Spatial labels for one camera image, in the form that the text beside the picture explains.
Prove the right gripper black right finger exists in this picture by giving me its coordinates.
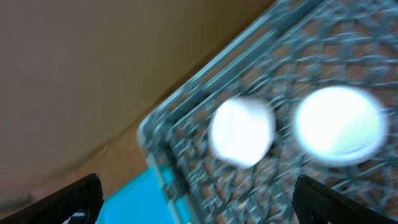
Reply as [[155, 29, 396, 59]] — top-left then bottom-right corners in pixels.
[[292, 175, 397, 224]]

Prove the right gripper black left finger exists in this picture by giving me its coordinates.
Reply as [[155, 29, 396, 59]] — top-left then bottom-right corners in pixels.
[[1, 173, 104, 224]]

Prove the white bowl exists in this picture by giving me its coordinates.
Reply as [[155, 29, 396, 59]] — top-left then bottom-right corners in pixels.
[[292, 85, 389, 167]]

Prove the white upturned cup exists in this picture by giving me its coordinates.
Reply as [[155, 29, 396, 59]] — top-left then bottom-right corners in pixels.
[[208, 97, 276, 169]]

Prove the teal serving tray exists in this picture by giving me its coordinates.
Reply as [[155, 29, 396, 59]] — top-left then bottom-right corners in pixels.
[[96, 166, 193, 224]]

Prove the grey dish rack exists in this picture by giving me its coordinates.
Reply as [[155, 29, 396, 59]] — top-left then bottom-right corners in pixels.
[[138, 1, 397, 223]]

